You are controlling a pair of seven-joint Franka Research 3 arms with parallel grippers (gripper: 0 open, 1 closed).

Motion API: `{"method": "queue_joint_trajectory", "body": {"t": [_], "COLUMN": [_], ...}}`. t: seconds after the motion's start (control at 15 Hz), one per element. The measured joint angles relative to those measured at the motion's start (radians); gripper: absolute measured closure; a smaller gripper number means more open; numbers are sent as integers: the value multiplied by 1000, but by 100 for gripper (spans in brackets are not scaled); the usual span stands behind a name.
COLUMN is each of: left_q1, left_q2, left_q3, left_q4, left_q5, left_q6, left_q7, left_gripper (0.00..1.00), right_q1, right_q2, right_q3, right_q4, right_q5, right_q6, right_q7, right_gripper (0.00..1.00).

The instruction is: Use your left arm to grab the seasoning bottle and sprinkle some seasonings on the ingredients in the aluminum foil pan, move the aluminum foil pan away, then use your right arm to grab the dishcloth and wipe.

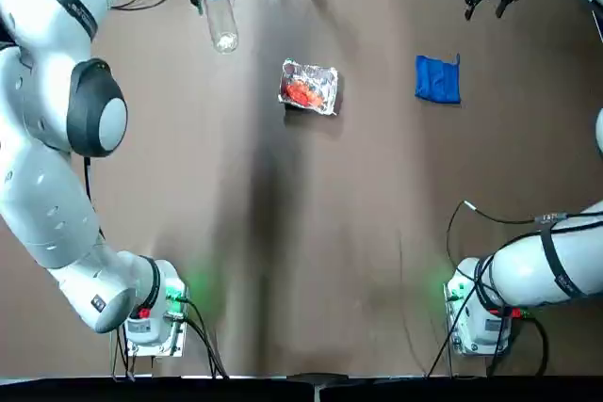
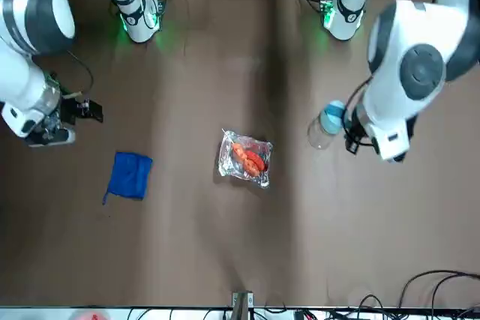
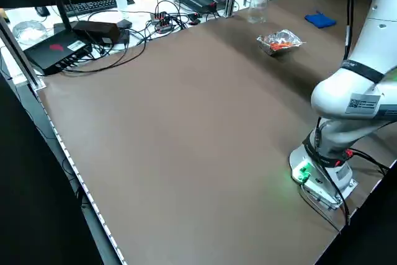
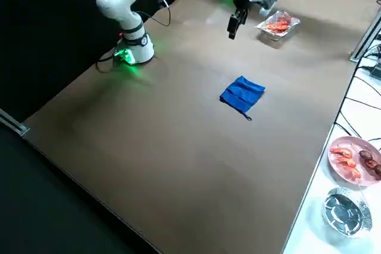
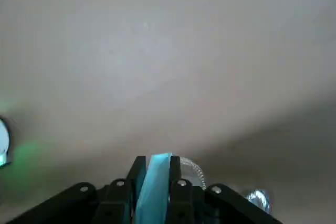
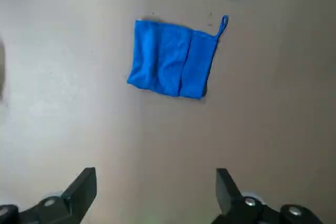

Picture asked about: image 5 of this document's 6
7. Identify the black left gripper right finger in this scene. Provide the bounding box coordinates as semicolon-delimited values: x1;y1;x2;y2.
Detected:
165;155;284;224

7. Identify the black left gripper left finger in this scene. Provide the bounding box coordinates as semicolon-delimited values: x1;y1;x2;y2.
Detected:
5;155;146;224

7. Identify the clear seasoning bottle blue cap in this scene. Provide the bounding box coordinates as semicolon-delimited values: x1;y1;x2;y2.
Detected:
134;152;272;224

